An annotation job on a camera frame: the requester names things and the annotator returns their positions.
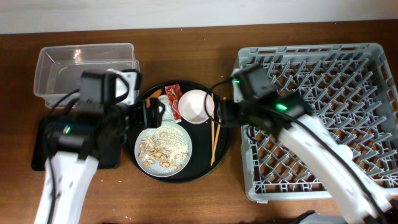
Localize wooden chopstick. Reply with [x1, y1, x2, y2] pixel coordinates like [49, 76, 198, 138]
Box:
[211, 96, 227, 166]
[210, 112, 215, 166]

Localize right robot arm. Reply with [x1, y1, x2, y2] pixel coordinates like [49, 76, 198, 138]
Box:
[218, 63, 397, 223]

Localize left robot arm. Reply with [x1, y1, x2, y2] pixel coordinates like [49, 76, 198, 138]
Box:
[35, 69, 165, 223]

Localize grey dishwasher rack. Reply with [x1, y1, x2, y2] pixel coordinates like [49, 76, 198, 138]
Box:
[234, 43, 397, 203]

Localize crumpled white napkin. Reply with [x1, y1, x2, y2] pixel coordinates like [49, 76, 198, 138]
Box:
[158, 95, 175, 122]

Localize orange carrot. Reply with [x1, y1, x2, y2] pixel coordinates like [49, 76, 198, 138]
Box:
[146, 89, 162, 108]

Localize red snack wrapper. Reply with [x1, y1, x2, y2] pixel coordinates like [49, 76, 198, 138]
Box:
[165, 84, 182, 120]

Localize grey plate with food scraps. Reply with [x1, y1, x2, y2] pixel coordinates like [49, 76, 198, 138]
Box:
[134, 121, 193, 178]

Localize black rectangular tray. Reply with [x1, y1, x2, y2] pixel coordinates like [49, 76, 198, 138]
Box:
[31, 115, 122, 171]

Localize black round tray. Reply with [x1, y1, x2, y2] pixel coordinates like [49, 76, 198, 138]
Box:
[125, 80, 231, 184]

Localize clear plastic bin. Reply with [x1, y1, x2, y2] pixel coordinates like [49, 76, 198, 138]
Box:
[34, 43, 139, 108]

